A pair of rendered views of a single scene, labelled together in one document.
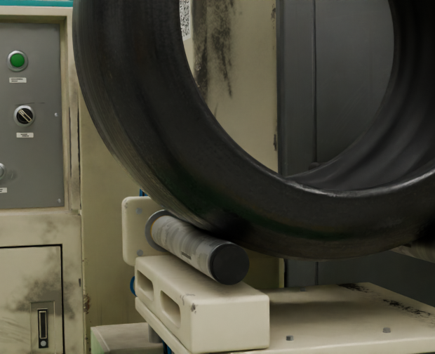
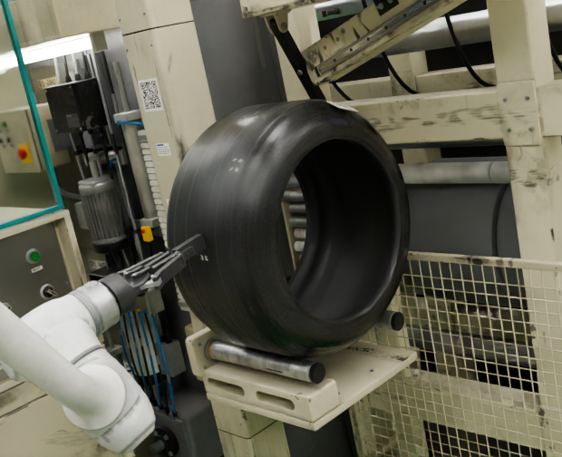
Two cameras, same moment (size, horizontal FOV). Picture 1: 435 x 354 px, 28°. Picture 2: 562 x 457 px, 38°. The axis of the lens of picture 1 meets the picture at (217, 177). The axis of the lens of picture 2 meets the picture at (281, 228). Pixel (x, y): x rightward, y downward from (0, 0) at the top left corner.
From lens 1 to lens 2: 1.02 m
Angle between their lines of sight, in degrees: 29
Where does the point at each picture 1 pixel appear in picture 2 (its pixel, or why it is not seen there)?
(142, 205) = (200, 340)
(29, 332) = not seen: hidden behind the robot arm
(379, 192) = (367, 311)
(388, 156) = (319, 268)
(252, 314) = (331, 392)
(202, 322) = (314, 405)
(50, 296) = not seen: hidden behind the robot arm
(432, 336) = (394, 366)
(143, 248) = (206, 364)
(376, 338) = (373, 377)
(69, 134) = not seen: hidden behind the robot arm
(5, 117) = (35, 297)
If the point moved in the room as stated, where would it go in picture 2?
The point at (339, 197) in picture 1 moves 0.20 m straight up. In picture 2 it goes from (354, 321) to (337, 232)
